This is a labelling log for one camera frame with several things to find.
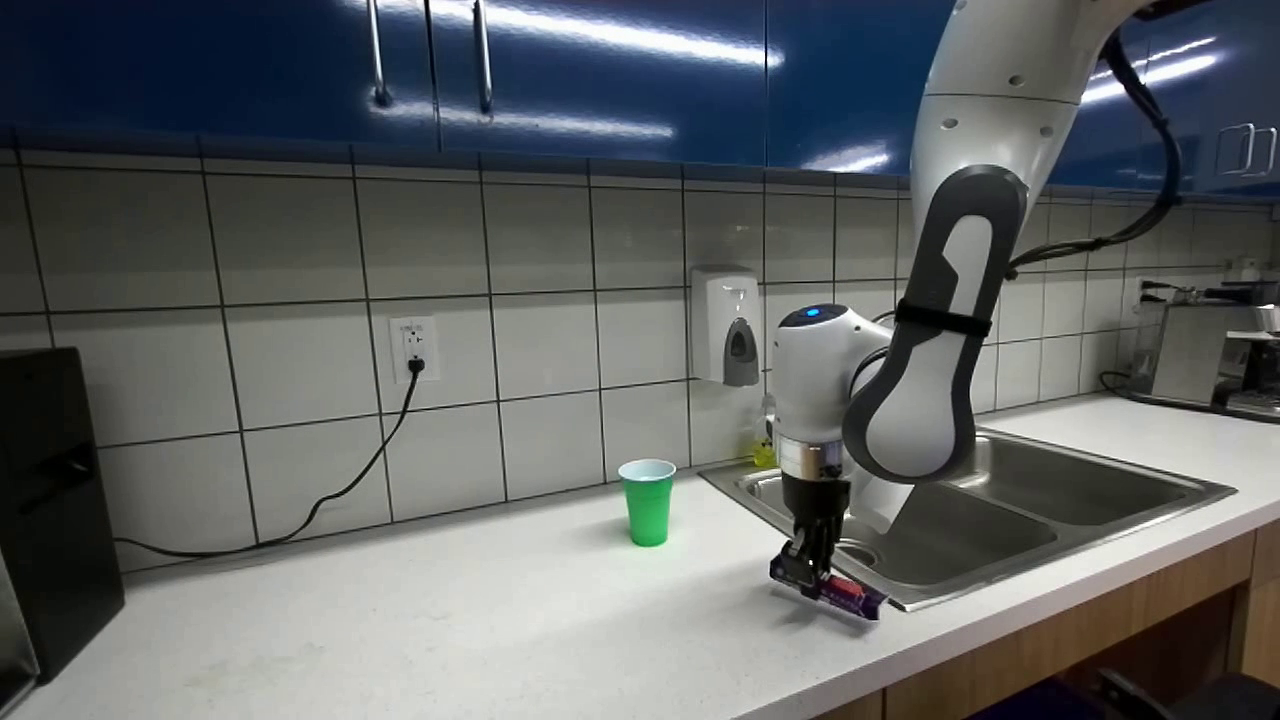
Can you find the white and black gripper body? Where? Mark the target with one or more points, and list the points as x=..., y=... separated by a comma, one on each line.
x=814, y=493

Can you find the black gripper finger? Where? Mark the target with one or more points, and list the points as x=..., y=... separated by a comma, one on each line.
x=830, y=582
x=791, y=566

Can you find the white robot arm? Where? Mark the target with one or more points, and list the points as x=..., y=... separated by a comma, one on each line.
x=894, y=403

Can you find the stainless steel double sink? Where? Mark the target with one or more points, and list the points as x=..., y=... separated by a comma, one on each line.
x=1021, y=505

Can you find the yellow dish soap bottle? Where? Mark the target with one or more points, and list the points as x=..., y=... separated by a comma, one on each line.
x=759, y=447

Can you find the green plastic cup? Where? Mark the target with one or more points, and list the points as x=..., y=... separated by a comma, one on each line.
x=649, y=497

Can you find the blue upper cabinets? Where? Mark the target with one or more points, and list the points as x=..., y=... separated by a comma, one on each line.
x=724, y=84

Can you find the silver coffee machine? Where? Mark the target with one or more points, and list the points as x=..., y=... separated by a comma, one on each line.
x=1209, y=351

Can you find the black appliance on counter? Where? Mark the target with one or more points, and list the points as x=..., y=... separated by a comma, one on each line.
x=55, y=514

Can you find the white wall soap dispenser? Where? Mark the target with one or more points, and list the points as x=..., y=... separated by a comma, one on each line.
x=724, y=331

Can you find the white wall outlet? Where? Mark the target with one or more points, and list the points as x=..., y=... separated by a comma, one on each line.
x=415, y=347

